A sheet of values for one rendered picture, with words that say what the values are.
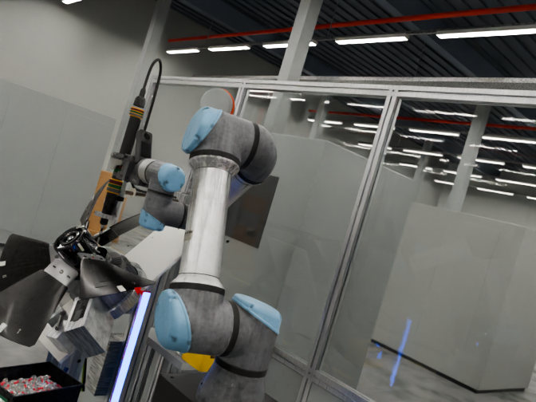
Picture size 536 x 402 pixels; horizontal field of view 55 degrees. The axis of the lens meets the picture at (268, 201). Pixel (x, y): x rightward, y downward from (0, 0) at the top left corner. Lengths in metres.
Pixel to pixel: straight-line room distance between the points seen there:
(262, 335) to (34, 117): 6.42
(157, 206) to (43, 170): 5.98
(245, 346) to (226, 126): 0.47
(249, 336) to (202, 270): 0.17
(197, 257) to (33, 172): 6.38
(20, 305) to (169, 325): 0.80
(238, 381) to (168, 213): 0.56
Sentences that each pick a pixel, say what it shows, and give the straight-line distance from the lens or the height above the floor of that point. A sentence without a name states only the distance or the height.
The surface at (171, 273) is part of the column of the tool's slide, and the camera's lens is 2.41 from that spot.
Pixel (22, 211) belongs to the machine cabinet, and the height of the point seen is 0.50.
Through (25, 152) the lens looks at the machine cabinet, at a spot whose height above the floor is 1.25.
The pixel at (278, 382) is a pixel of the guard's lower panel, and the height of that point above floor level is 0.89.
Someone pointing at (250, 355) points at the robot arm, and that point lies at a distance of 1.12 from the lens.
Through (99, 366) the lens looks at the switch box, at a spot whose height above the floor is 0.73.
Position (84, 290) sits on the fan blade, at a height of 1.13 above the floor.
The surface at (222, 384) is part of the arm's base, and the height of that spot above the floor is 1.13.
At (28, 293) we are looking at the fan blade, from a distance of 1.78.
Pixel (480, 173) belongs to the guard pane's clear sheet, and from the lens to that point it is 1.71.
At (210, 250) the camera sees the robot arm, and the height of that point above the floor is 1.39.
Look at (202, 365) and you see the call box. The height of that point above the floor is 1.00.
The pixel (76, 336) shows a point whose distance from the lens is 1.74.
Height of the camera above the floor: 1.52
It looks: level
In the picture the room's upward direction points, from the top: 17 degrees clockwise
